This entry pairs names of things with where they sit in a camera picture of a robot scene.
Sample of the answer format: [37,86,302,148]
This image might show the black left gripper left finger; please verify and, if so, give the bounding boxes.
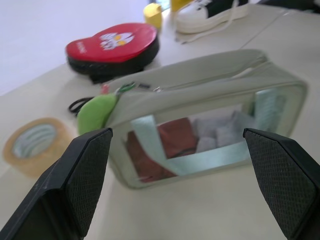
[0,127,113,240]

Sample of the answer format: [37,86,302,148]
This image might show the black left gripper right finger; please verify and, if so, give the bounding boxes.
[242,127,320,240]

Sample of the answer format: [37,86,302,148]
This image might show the beige clear-window pouch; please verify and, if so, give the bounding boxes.
[101,49,309,190]

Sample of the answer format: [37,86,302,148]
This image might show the tan packing tape roll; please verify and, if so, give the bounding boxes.
[2,117,75,179]

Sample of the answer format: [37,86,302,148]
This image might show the green plush charm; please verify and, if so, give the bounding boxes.
[77,93,118,137]

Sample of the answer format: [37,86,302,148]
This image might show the red and black boxing pad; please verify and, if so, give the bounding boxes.
[64,21,161,85]

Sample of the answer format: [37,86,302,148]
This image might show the white and black sneaker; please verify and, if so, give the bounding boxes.
[174,0,250,45]

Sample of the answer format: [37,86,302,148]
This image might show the yellow plastic container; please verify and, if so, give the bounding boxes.
[143,2,163,29]

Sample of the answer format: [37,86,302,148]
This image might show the yellow object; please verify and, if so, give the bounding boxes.
[170,0,191,13]

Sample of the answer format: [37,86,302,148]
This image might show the black cord loop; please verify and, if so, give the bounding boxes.
[68,97,93,117]

